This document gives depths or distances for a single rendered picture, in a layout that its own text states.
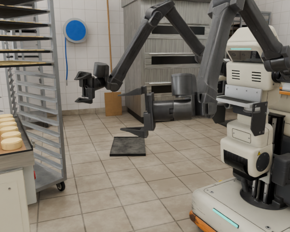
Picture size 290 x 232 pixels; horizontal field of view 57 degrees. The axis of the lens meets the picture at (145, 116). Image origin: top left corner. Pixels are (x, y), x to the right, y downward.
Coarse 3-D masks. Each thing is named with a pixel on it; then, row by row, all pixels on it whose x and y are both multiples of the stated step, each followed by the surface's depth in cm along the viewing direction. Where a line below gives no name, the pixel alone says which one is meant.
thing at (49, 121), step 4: (20, 112) 243; (24, 112) 238; (28, 116) 231; (32, 116) 230; (36, 116) 225; (40, 116) 221; (40, 120) 219; (44, 120) 218; (48, 120) 214; (52, 120) 210; (52, 124) 207; (56, 124) 207
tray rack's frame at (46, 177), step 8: (16, 48) 231; (16, 56) 232; (24, 120) 247; (24, 128) 248; (40, 168) 232; (48, 168) 232; (40, 176) 218; (48, 176) 218; (56, 176) 218; (40, 184) 205; (48, 184) 206
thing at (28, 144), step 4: (16, 116) 102; (16, 120) 98; (20, 120) 93; (20, 124) 92; (20, 128) 88; (20, 132) 84; (24, 132) 83; (24, 136) 80; (28, 136) 76; (24, 140) 76; (28, 140) 75; (24, 144) 73; (28, 144) 73; (28, 148) 70; (32, 148) 69; (12, 152) 67; (16, 152) 67; (20, 152) 68
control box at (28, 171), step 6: (24, 168) 78; (30, 168) 79; (24, 174) 78; (30, 174) 79; (24, 180) 78; (30, 180) 79; (30, 186) 80; (30, 192) 80; (30, 198) 80; (36, 198) 82
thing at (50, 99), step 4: (20, 92) 236; (24, 92) 231; (28, 96) 225; (32, 96) 223; (36, 96) 219; (40, 96) 215; (44, 96) 211; (44, 100) 207; (48, 100) 207; (52, 100) 204; (56, 100) 201
